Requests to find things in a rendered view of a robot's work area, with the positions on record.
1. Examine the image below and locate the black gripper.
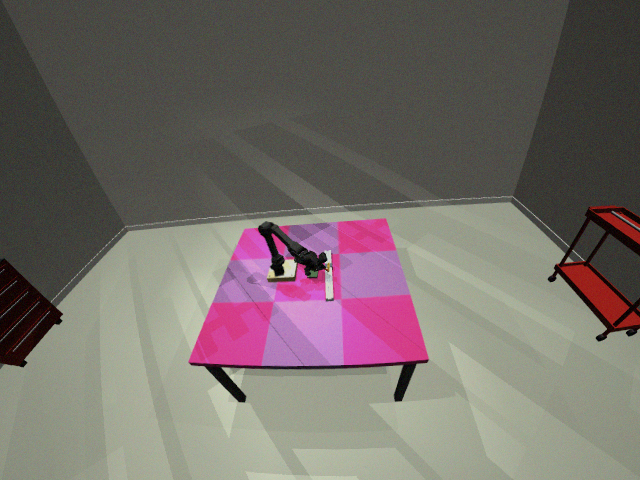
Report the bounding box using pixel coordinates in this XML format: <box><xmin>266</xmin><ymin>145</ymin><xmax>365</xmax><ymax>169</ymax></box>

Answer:
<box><xmin>304</xmin><ymin>252</ymin><xmax>327</xmax><ymax>276</ymax></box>

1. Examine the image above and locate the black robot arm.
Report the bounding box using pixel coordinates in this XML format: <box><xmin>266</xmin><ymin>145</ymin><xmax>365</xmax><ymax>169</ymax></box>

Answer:
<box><xmin>258</xmin><ymin>221</ymin><xmax>318</xmax><ymax>277</ymax></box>

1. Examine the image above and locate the grey slotted aluminum rail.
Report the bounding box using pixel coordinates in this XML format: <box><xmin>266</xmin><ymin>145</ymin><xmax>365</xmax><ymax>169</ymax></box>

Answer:
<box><xmin>325</xmin><ymin>250</ymin><xmax>334</xmax><ymax>301</ymax></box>

